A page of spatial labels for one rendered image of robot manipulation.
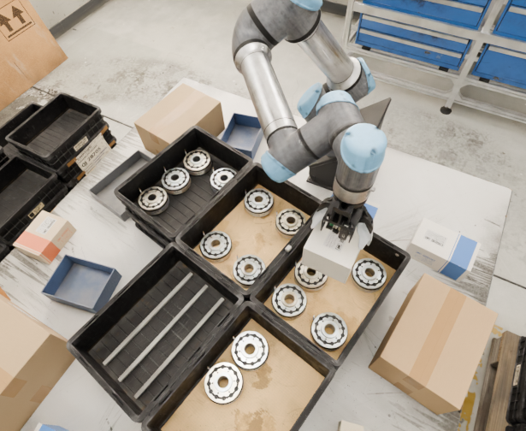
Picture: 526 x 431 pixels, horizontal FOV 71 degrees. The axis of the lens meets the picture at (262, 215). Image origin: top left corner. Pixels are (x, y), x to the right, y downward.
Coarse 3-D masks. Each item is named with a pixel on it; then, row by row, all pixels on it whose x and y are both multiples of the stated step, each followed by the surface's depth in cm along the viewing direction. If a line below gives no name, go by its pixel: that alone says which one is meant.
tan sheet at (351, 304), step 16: (368, 256) 119; (336, 288) 114; (352, 288) 114; (320, 304) 111; (336, 304) 111; (352, 304) 111; (368, 304) 111; (288, 320) 109; (304, 320) 109; (352, 320) 109; (336, 352) 104
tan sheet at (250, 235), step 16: (272, 192) 134; (240, 208) 131; (288, 208) 130; (224, 224) 128; (240, 224) 128; (256, 224) 127; (272, 224) 127; (240, 240) 124; (256, 240) 124; (272, 240) 124; (288, 240) 123; (240, 256) 121; (272, 256) 121; (224, 272) 118
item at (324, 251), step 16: (368, 208) 93; (320, 224) 91; (320, 240) 89; (336, 240) 89; (352, 240) 88; (304, 256) 91; (320, 256) 87; (336, 256) 86; (352, 256) 86; (320, 272) 94; (336, 272) 89
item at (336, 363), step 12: (312, 228) 115; (300, 240) 112; (384, 240) 111; (288, 252) 110; (276, 264) 108; (396, 276) 105; (252, 300) 102; (372, 312) 101; (288, 324) 99; (300, 336) 97; (312, 348) 95; (348, 348) 95; (336, 360) 93
